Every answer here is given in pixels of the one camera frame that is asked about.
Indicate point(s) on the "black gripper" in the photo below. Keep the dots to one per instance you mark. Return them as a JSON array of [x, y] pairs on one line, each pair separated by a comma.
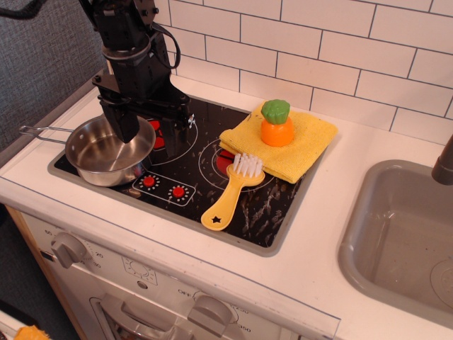
[[140, 85]]

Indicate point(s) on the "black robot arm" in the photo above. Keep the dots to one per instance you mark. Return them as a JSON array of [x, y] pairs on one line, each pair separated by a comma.
[[123, 25]]

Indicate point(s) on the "orange bottle with green cap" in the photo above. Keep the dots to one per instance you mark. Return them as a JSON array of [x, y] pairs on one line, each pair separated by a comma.
[[277, 128]]

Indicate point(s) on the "black toy stovetop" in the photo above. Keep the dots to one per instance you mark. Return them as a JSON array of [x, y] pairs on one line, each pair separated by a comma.
[[183, 187]]

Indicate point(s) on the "yellow dish brush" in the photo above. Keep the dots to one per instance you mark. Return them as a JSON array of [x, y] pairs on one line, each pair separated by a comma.
[[245, 171]]

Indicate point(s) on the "grey left oven knob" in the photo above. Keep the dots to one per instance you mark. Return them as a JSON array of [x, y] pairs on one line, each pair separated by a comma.
[[68, 249]]

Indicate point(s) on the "grey oven knob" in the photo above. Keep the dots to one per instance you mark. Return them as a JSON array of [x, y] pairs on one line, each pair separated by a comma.
[[211, 315], [68, 249]]

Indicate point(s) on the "yellow folded cloth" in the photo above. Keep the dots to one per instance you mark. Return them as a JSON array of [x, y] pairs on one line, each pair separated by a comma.
[[288, 162]]

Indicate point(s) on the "white toy oven front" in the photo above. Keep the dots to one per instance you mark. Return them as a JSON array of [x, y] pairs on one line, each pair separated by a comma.
[[112, 296]]

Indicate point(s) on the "grey right oven knob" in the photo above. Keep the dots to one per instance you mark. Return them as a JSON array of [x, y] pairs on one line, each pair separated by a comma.
[[211, 315]]

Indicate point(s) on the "yellow fuzzy object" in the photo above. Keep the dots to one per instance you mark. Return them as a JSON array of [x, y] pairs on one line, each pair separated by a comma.
[[31, 333]]

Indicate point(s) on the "grey sink basin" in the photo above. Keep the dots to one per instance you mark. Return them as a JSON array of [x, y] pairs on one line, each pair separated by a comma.
[[397, 247]]

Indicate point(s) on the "grey faucet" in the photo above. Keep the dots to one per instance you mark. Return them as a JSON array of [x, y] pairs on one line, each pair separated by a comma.
[[442, 172]]

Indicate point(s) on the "silver pot with handle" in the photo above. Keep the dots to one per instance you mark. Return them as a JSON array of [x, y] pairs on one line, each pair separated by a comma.
[[97, 154]]

